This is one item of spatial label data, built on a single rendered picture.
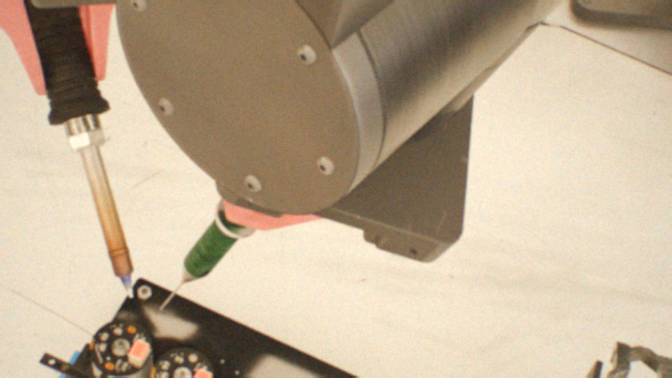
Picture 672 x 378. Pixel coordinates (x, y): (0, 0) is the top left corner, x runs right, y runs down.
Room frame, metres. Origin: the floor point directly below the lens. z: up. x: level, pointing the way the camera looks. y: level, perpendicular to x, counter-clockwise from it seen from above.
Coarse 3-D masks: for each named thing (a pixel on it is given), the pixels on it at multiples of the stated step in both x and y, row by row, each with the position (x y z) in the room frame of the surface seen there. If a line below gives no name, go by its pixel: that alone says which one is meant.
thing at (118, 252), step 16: (64, 128) 0.27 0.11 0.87; (80, 128) 0.27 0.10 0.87; (96, 128) 0.28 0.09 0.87; (80, 144) 0.27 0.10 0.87; (96, 144) 0.27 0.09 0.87; (96, 160) 0.27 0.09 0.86; (96, 176) 0.26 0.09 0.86; (96, 192) 0.25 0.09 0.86; (112, 192) 0.26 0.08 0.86; (96, 208) 0.25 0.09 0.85; (112, 208) 0.25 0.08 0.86; (112, 224) 0.24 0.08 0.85; (112, 240) 0.24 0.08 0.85; (112, 256) 0.23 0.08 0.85; (128, 256) 0.24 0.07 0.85; (128, 272) 0.23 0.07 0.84
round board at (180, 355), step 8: (168, 352) 0.21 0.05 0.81; (176, 352) 0.21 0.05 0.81; (184, 352) 0.21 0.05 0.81; (192, 352) 0.21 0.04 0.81; (200, 352) 0.21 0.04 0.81; (160, 360) 0.21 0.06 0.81; (168, 360) 0.21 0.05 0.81; (176, 360) 0.21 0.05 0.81; (184, 360) 0.21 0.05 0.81; (200, 360) 0.21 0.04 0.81; (208, 360) 0.21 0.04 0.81; (152, 368) 0.20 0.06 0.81; (160, 368) 0.20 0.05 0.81; (168, 368) 0.21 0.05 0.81; (176, 368) 0.21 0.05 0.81; (192, 368) 0.21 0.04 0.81; (200, 368) 0.21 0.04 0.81; (208, 368) 0.21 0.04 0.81; (152, 376) 0.20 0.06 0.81; (160, 376) 0.20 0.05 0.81; (168, 376) 0.20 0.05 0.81; (192, 376) 0.20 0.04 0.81
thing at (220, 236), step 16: (224, 208) 0.22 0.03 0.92; (224, 224) 0.21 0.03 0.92; (240, 224) 0.21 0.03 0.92; (208, 240) 0.22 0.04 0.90; (224, 240) 0.21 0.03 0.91; (192, 256) 0.22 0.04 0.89; (208, 256) 0.21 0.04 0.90; (224, 256) 0.22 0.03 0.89; (192, 272) 0.21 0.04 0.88; (208, 272) 0.22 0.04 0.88
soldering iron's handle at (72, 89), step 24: (24, 0) 0.31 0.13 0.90; (48, 24) 0.30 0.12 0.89; (72, 24) 0.31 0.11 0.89; (48, 48) 0.30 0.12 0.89; (72, 48) 0.30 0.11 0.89; (48, 72) 0.29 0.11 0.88; (72, 72) 0.29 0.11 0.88; (48, 96) 0.28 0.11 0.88; (72, 96) 0.28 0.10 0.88; (96, 96) 0.29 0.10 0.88; (48, 120) 0.28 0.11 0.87
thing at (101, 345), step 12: (108, 324) 0.22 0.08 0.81; (120, 324) 0.22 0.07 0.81; (132, 324) 0.22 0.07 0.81; (96, 336) 0.21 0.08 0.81; (108, 336) 0.22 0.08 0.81; (120, 336) 0.22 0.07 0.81; (132, 336) 0.22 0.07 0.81; (144, 336) 0.22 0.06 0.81; (96, 348) 0.21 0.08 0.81; (108, 348) 0.21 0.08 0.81; (96, 360) 0.20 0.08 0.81; (108, 360) 0.20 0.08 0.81; (120, 360) 0.20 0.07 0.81; (144, 360) 0.21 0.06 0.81; (108, 372) 0.20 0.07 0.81; (120, 372) 0.20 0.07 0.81; (132, 372) 0.20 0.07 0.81
